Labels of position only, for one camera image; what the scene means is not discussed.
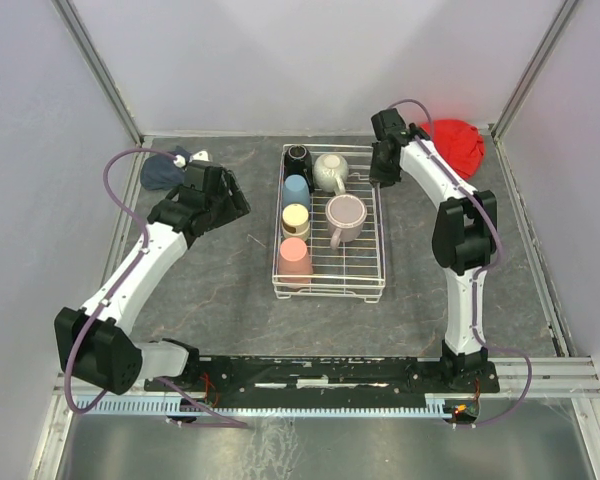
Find cream ceramic mug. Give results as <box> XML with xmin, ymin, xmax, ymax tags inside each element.
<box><xmin>313</xmin><ymin>153</ymin><xmax>349</xmax><ymax>195</ymax></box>

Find lilac ceramic mug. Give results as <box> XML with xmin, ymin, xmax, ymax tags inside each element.
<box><xmin>325</xmin><ymin>194</ymin><xmax>367</xmax><ymax>250</ymax></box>

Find blue plastic cup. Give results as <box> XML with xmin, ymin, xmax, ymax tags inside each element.
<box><xmin>282</xmin><ymin>174</ymin><xmax>311</xmax><ymax>210</ymax></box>

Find black mug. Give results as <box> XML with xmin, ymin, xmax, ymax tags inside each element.
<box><xmin>283</xmin><ymin>144</ymin><xmax>315</xmax><ymax>193</ymax></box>

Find pink plastic cup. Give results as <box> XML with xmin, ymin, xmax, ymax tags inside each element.
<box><xmin>278</xmin><ymin>237</ymin><xmax>313</xmax><ymax>284</ymax></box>

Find white wire dish rack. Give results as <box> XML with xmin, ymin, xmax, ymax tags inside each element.
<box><xmin>271</xmin><ymin>144</ymin><xmax>386</xmax><ymax>303</ymax></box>

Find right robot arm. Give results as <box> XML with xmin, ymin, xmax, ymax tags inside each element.
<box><xmin>370</xmin><ymin>108</ymin><xmax>502</xmax><ymax>391</ymax></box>

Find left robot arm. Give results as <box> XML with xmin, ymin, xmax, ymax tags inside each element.
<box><xmin>54</xmin><ymin>161</ymin><xmax>250</xmax><ymax>395</ymax></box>

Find dark blue cloth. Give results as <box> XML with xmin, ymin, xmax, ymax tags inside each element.
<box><xmin>140</xmin><ymin>146</ymin><xmax>191</xmax><ymax>191</ymax></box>

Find red cloth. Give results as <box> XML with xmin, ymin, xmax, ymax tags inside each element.
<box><xmin>420</xmin><ymin>119</ymin><xmax>486</xmax><ymax>181</ymax></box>

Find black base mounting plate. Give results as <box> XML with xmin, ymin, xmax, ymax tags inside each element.
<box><xmin>171</xmin><ymin>355</ymin><xmax>500</xmax><ymax>408</ymax></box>

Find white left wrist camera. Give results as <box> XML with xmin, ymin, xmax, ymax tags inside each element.
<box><xmin>173</xmin><ymin>150</ymin><xmax>212</xmax><ymax>169</ymax></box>

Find white slotted cable duct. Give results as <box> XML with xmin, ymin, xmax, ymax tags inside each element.
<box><xmin>89</xmin><ymin>394</ymin><xmax>452</xmax><ymax>420</ymax></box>

